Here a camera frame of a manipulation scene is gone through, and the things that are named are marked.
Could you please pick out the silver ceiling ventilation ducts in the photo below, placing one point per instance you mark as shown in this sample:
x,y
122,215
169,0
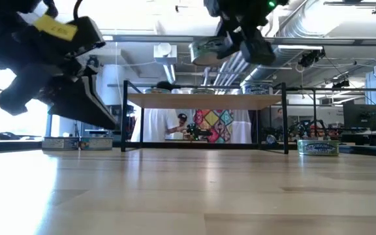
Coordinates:
x,y
282,60

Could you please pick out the yellow tag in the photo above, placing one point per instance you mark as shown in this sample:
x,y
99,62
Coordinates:
x,y
55,27

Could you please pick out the wooden shelf with black frame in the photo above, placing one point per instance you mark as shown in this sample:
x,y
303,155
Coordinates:
x,y
204,102

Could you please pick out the black background monitor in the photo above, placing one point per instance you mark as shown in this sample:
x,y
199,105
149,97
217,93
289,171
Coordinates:
x,y
364,117

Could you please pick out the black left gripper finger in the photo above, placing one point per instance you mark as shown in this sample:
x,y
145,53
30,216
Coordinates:
x,y
101,104
77,104

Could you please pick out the colourful patterned cloth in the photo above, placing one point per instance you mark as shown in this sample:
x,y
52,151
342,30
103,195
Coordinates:
x,y
213,125

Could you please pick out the person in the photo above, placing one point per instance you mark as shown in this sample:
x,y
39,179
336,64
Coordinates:
x,y
279,114
182,117
158,125

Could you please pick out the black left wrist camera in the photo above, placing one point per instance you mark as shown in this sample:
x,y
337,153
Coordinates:
x,y
85,44

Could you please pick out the black ceiling spotlight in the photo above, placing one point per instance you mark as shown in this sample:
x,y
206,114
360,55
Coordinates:
x,y
341,84

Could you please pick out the black ceiling spotlights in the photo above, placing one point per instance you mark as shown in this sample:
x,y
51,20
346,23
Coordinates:
x,y
310,58

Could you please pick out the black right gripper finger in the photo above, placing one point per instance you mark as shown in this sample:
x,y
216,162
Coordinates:
x,y
233,42

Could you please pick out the silver-lid yellow-blue tuna can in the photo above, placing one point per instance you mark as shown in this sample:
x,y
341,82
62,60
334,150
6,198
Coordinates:
x,y
152,91
96,143

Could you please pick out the black background rig frame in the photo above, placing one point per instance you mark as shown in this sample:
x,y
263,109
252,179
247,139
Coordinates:
x,y
338,89

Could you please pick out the white ceiling unit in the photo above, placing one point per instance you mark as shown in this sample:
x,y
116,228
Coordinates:
x,y
165,53

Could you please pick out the black background desk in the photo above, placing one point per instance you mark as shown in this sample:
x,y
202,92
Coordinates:
x,y
367,137

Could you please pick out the black aluminium table frame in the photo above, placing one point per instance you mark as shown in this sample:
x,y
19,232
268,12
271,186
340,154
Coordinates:
x,y
11,146

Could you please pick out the black background robot arms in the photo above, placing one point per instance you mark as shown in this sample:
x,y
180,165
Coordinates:
x,y
305,129

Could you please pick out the white hanging cloth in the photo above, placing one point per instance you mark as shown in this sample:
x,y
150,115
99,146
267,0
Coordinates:
x,y
243,125

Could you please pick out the small black background robot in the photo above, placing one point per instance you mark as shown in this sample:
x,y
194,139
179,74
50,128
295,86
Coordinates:
x,y
197,132

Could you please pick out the white round column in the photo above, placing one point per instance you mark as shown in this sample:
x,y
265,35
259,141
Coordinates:
x,y
111,85

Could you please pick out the silver-lid blue-white tuna can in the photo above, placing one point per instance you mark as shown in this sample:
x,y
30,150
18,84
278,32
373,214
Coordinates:
x,y
60,143
256,89

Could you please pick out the silver-lid green-label tuna can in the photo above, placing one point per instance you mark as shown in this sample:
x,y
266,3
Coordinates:
x,y
318,147

